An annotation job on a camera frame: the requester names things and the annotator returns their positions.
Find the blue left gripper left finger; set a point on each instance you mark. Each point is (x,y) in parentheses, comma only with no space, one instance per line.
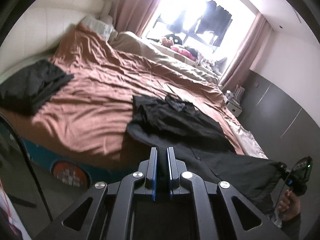
(151,174)

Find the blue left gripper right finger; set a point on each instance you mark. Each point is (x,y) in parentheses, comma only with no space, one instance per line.
(173,172)

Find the black button-up shirt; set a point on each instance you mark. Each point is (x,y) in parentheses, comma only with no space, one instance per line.
(199,141)

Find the hanging dark clothes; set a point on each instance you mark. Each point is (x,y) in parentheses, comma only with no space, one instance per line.
(217,20)

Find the person's right hand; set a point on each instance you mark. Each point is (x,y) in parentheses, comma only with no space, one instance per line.
(289,206)

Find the white bedside cabinet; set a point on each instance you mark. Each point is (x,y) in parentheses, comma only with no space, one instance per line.
(233,106)

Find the brown bed duvet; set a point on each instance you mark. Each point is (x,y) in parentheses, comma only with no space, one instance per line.
(86,119)

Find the pink right curtain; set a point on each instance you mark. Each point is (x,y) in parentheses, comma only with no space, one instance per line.
(247,54)

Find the pink curtain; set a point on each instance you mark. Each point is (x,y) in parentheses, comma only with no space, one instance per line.
(134,15)
(247,54)

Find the beige duvet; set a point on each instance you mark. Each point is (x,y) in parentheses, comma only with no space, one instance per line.
(129,42)

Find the folded black garment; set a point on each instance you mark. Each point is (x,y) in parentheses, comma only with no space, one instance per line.
(31,87)

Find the white pillow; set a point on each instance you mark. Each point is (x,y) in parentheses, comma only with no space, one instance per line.
(104,29)

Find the pink left curtain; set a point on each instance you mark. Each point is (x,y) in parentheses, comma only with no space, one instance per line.
(134,15)

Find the cream padded headboard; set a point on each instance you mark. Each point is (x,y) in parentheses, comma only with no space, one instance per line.
(42,26)

